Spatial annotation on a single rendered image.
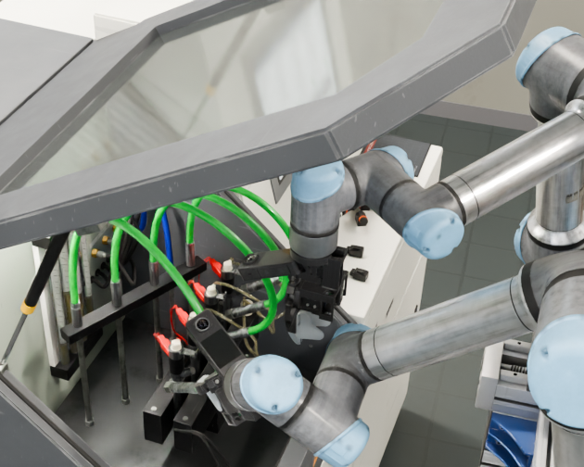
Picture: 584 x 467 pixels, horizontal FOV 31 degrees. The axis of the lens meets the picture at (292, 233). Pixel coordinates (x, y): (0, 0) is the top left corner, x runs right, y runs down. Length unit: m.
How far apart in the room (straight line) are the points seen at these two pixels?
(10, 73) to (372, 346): 0.86
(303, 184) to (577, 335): 0.51
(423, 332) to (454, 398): 2.00
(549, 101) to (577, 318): 0.63
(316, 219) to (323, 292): 0.14
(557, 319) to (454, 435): 2.11
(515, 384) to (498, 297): 0.75
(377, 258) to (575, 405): 1.17
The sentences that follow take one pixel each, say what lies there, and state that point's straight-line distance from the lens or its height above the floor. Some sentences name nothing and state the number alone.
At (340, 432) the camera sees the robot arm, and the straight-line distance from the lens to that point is 1.43.
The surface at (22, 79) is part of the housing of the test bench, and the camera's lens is 1.95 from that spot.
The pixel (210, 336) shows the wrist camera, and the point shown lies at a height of 1.37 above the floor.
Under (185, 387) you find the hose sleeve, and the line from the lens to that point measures 1.79.
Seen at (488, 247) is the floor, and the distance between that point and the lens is 4.03.
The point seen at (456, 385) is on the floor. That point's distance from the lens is 3.47.
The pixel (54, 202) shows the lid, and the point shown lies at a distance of 1.30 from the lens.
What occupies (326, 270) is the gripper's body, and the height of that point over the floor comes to 1.41.
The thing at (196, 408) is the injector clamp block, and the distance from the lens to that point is 2.00.
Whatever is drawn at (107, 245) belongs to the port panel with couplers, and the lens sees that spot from 2.21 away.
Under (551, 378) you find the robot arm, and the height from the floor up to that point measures 1.62.
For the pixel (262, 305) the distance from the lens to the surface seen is 1.98.
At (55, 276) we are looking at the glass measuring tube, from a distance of 1.98.
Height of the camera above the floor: 2.45
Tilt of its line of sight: 38 degrees down
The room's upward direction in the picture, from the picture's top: 3 degrees clockwise
